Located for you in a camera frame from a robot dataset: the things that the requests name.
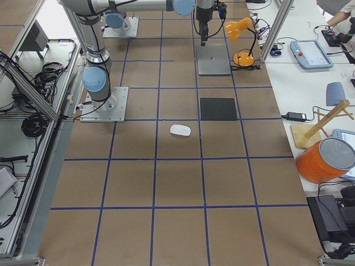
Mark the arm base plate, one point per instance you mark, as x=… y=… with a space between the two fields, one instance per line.
x=118 y=27
x=113 y=110

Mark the aluminium frame post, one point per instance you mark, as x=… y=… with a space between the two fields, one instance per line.
x=275 y=29

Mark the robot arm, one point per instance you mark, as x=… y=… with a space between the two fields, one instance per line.
x=96 y=78
x=202 y=11

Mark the orange cylindrical container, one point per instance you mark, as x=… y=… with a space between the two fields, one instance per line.
x=318 y=163

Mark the black power adapter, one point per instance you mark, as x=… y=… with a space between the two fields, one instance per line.
x=296 y=116

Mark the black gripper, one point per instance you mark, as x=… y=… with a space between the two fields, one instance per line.
x=203 y=18

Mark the person hand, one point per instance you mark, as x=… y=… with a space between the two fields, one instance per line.
x=332 y=22

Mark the black mousepad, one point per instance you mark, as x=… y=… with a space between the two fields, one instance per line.
x=218 y=109

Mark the white computer mouse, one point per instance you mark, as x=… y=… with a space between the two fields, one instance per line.
x=180 y=130

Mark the blue teach pendant tablet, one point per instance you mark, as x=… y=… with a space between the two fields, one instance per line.
x=310 y=55

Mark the grey blue pad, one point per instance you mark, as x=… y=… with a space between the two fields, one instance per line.
x=334 y=94

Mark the wooden stand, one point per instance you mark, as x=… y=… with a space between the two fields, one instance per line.
x=305 y=135

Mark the black box device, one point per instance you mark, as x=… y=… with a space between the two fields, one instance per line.
x=326 y=215

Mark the silver laptop notebook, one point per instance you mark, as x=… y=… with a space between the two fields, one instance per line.
x=213 y=60

